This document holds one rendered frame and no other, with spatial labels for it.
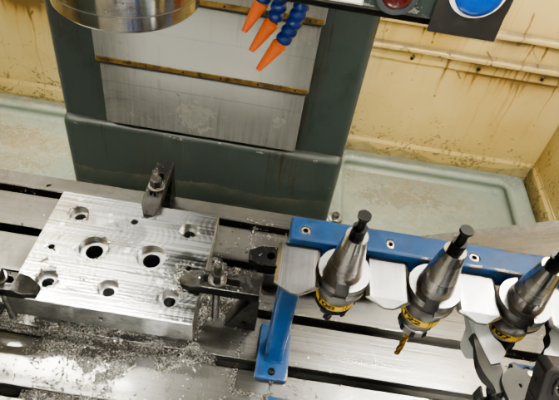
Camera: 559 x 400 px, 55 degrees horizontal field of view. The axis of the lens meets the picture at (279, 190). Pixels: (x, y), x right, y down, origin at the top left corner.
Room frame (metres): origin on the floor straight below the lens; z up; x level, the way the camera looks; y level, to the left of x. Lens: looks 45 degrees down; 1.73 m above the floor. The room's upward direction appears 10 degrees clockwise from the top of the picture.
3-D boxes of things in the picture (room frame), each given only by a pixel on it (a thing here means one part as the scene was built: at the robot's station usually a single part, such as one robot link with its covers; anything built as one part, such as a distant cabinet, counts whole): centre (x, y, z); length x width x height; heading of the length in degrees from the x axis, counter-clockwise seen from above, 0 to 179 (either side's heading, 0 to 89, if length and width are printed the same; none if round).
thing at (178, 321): (0.54, 0.24, 0.96); 0.29 x 0.23 x 0.05; 91
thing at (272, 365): (0.45, -0.04, 1.05); 0.10 x 0.05 x 0.30; 1
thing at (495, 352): (0.37, -0.27, 1.16); 0.09 x 0.03 x 0.06; 25
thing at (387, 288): (0.40, -0.15, 1.21); 0.07 x 0.05 x 0.01; 1
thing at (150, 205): (0.69, 0.23, 0.97); 0.13 x 0.03 x 0.15; 1
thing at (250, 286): (0.50, 0.07, 0.97); 0.13 x 0.03 x 0.15; 91
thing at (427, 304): (0.40, -0.20, 1.21); 0.06 x 0.06 x 0.03
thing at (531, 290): (0.40, -0.31, 1.26); 0.04 x 0.04 x 0.07
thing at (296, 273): (0.39, -0.04, 1.21); 0.07 x 0.05 x 0.01; 1
